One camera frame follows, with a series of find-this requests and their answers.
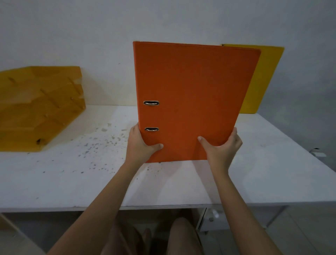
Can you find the person's left hand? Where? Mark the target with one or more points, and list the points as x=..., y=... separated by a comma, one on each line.
x=136, y=149

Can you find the person's right hand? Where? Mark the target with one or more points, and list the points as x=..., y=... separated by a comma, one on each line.
x=223, y=155

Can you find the person's right thumb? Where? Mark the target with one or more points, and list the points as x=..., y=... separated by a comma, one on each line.
x=204, y=141

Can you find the person's left thumb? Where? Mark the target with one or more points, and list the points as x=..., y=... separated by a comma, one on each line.
x=155, y=147

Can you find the orange lever arch binder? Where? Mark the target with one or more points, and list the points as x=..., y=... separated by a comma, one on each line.
x=191, y=99

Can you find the person's right forearm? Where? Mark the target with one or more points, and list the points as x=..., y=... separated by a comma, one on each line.
x=244, y=212

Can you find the person's left forearm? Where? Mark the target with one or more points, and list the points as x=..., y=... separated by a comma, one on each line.
x=97, y=212

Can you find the white drawer cabinet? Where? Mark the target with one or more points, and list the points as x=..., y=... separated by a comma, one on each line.
x=210, y=219

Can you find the yellow binder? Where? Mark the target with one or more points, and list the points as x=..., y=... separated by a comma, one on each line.
x=262, y=78

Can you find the person's legs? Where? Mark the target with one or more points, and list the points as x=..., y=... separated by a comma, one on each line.
x=168, y=239

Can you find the yellow tiered document tray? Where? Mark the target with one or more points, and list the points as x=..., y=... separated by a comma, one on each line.
x=34, y=107

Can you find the white wall plug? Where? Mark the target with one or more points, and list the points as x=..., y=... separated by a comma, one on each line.
x=317, y=152

